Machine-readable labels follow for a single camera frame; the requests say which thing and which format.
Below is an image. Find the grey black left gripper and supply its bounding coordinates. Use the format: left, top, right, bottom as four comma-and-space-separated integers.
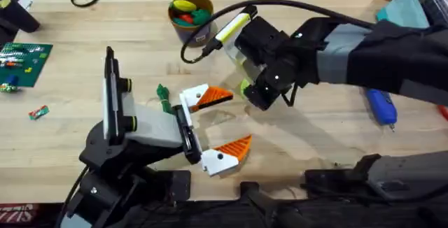
79, 77, 253, 178

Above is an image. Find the green toy vegetable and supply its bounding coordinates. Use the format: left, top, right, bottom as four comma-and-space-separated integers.
155, 83, 175, 115

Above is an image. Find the brown tub with toys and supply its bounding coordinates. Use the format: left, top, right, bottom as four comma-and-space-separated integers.
167, 0, 215, 49

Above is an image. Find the teal soft bag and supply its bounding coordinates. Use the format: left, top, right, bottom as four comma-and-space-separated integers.
375, 0, 431, 30

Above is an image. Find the dark clear box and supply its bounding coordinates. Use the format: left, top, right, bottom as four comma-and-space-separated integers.
422, 0, 448, 27

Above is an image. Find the small red green toy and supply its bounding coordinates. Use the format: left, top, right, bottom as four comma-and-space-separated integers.
28, 104, 50, 121

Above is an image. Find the green board with blocks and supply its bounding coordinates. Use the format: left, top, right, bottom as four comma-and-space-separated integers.
0, 42, 54, 89

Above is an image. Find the black bulky object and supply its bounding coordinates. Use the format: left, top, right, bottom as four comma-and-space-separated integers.
0, 0, 41, 43

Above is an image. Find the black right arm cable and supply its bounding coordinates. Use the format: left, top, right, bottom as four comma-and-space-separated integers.
180, 0, 377, 65

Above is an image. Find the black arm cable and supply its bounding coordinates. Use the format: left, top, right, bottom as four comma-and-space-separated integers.
180, 0, 377, 65
55, 164, 89, 228

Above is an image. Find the black rail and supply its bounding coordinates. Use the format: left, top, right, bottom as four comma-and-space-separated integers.
115, 180, 448, 228

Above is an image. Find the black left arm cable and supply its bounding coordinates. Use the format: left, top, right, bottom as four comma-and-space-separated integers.
55, 164, 89, 228

